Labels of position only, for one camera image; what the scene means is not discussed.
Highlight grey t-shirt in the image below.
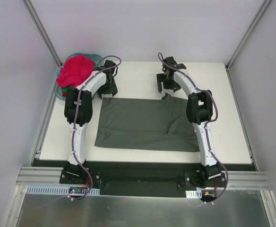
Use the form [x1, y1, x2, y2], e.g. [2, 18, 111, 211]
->
[95, 94, 199, 152]

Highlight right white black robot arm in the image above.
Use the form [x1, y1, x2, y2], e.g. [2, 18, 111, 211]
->
[156, 52, 222, 189]

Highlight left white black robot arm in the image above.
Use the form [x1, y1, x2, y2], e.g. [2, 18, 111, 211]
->
[60, 60, 118, 184]

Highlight pink t-shirt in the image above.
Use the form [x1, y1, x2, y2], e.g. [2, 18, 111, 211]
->
[56, 54, 96, 88]

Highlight green t-shirt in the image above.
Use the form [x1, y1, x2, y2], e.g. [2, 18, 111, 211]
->
[61, 61, 98, 97]

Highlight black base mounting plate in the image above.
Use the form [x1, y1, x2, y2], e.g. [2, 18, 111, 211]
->
[31, 159, 257, 197]

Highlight right white cable duct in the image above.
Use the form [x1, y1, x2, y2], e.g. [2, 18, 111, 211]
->
[185, 190, 202, 199]

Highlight aluminium front rail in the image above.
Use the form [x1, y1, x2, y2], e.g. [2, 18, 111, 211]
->
[17, 166, 272, 191]

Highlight left aluminium frame post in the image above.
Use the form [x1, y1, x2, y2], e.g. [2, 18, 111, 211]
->
[22, 0, 62, 66]

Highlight aluminium frame post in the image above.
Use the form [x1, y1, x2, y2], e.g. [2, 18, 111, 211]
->
[22, 0, 62, 66]
[225, 0, 273, 71]

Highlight right aluminium frame post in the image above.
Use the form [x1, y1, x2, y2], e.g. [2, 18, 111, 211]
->
[225, 0, 273, 71]

